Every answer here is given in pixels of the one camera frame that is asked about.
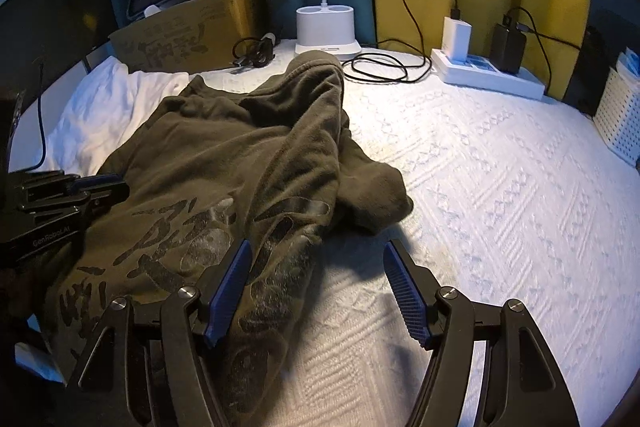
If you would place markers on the olive green printed t-shirt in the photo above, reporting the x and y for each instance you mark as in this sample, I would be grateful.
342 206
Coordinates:
225 147

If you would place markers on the black charger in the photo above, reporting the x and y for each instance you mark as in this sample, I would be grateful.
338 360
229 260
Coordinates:
507 49

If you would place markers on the white cloth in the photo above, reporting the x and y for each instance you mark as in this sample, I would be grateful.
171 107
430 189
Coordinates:
100 117

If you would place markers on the blue and white packet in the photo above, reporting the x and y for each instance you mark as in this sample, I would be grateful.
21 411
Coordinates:
631 66

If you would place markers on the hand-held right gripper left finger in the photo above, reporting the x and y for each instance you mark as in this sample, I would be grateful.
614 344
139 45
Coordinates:
227 292

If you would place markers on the white charger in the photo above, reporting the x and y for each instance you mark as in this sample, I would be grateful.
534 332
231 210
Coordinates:
456 39

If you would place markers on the black earphones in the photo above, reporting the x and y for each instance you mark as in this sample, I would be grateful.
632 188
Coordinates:
260 49

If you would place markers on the brown cardboard box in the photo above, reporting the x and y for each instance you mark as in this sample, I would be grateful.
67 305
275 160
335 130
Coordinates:
175 37

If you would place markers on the white power strip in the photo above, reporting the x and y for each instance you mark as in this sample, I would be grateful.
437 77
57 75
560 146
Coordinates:
480 74

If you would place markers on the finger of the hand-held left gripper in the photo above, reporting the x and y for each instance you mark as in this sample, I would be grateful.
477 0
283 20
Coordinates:
100 182
100 200

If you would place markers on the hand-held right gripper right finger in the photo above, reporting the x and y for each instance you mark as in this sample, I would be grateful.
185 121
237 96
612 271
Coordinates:
407 292

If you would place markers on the white plastic basket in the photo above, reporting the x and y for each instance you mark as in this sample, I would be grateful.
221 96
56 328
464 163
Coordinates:
620 117

